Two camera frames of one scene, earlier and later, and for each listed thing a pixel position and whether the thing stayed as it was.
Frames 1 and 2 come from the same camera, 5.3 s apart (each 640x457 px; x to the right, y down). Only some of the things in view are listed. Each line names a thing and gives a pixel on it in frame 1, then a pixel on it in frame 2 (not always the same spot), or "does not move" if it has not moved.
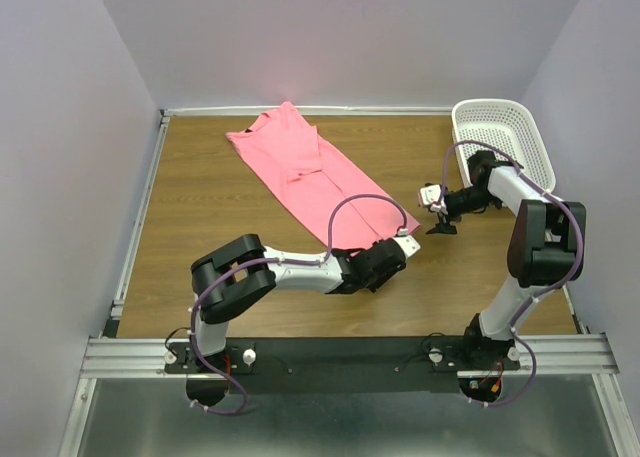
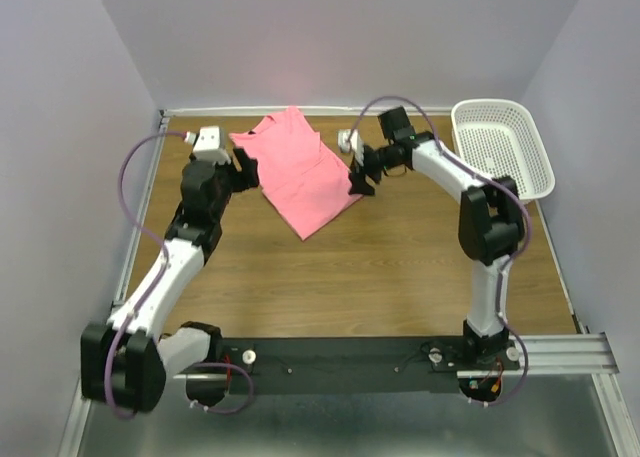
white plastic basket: [503, 124] does not move
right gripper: [443, 226] -> [356, 178]
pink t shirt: [368, 220] -> [307, 183]
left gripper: [374, 286] -> [246, 177]
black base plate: [343, 365] does not move
